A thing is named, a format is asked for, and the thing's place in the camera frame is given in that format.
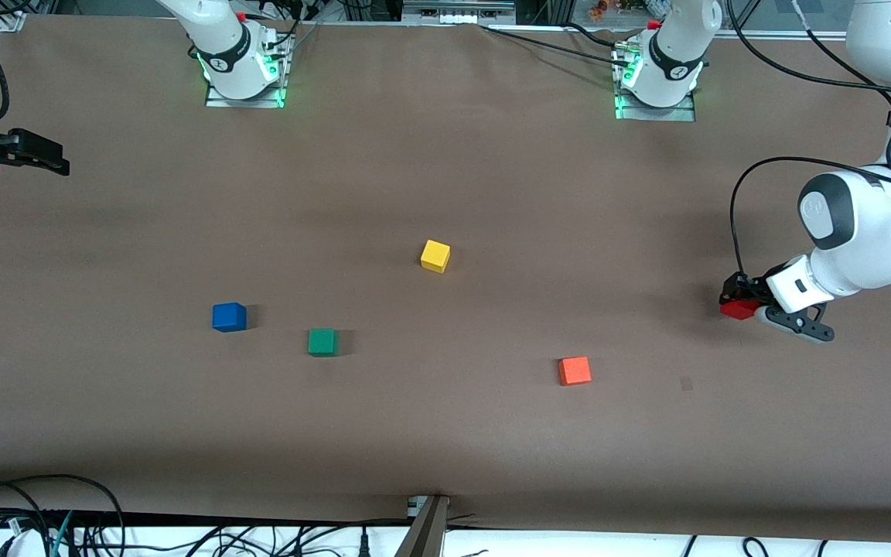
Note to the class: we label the aluminium corner bracket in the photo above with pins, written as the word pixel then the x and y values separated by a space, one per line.
pixel 11 22

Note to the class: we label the metal camera post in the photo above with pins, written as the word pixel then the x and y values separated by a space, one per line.
pixel 424 534

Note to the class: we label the blue block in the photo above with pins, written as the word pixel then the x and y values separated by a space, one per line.
pixel 229 317

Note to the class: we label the aluminium frame rail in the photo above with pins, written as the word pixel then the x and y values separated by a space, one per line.
pixel 786 35

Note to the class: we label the white socket strip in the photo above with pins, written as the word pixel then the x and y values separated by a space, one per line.
pixel 457 15

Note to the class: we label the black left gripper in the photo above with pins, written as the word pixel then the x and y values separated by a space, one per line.
pixel 745 289

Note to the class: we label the yellow block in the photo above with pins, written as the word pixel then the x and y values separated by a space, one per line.
pixel 435 254

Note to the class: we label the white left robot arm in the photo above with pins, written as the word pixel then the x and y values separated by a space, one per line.
pixel 871 232

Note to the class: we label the green block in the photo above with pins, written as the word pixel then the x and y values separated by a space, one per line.
pixel 322 341

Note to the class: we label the orange block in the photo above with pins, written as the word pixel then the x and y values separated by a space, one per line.
pixel 575 370

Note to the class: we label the black frame bar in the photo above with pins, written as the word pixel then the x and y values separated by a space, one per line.
pixel 182 520

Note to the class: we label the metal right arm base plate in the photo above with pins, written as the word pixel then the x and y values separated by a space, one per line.
pixel 217 102

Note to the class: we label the red block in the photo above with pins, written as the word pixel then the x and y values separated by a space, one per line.
pixel 739 311

